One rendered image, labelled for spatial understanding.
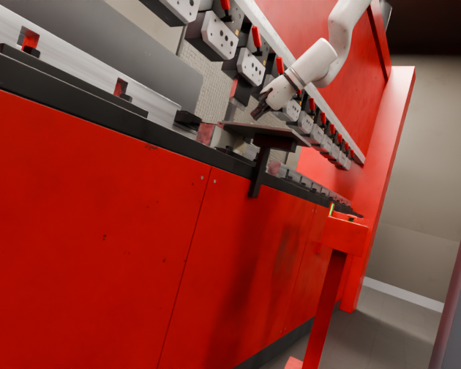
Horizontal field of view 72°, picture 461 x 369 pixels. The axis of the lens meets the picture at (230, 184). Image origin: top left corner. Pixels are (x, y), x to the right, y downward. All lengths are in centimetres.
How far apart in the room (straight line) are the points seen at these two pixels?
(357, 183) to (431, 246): 195
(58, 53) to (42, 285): 43
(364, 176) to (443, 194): 191
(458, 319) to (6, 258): 93
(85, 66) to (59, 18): 61
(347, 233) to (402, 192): 361
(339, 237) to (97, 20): 124
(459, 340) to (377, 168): 236
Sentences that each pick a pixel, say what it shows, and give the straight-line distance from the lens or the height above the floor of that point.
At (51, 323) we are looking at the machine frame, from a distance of 70.
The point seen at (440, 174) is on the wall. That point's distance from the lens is 496.
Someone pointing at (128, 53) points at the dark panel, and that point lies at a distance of 148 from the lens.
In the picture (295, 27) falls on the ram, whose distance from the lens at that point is 149.
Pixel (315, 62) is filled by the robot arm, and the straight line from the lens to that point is 111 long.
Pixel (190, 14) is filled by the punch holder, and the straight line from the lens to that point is 95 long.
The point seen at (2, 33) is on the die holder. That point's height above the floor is 93.
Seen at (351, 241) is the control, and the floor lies 71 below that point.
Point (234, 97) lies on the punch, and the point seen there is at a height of 110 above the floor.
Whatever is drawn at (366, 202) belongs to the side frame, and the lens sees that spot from 314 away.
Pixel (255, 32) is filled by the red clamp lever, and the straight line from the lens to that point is 114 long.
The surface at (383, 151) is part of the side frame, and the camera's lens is 320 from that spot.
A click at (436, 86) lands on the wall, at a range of 530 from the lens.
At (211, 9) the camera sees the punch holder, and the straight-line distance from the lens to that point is 102.
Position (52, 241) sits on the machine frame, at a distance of 63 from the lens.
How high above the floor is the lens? 78
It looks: 1 degrees up
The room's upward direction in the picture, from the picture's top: 15 degrees clockwise
